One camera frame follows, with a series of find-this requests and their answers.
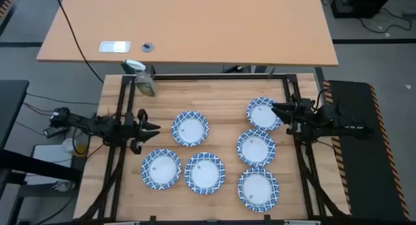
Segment black mat with hazard stripes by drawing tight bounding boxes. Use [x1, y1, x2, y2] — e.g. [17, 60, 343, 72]
[322, 80, 411, 221]

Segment black floor cable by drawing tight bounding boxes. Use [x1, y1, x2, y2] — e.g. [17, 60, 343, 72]
[357, 7, 413, 34]

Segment clear bottle with yellow liquid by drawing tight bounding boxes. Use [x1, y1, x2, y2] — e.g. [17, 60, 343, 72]
[62, 137, 89, 157]

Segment clear spray bottle white trigger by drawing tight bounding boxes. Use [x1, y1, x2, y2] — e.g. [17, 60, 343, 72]
[124, 59, 157, 98]

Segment white flat box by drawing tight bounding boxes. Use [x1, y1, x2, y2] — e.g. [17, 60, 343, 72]
[24, 144, 74, 187]

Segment black aluminium frame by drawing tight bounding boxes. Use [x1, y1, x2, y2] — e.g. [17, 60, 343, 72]
[79, 73, 352, 225]

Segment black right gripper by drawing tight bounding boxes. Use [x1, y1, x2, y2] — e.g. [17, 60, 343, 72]
[270, 94, 313, 135]

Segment blue white patterned bowl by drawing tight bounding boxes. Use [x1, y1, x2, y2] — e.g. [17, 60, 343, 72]
[236, 128, 277, 168]
[246, 96, 283, 132]
[171, 111, 210, 147]
[184, 152, 226, 195]
[237, 167, 280, 213]
[140, 148, 183, 191]

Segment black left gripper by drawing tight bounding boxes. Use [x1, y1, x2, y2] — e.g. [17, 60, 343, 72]
[125, 108, 162, 155]

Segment large orange wooden table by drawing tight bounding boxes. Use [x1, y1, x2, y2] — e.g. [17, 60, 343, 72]
[36, 0, 339, 68]

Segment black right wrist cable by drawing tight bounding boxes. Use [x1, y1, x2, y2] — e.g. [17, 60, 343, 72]
[314, 87, 336, 106]

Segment black power adapter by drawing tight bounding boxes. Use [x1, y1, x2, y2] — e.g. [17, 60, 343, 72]
[43, 126, 70, 139]

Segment black desk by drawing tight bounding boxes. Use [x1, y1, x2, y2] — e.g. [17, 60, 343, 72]
[0, 79, 31, 151]

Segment black computer tower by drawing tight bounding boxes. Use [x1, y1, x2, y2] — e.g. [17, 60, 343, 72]
[329, 0, 398, 20]

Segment long black cable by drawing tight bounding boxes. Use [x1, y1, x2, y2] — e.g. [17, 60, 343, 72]
[53, 0, 105, 85]

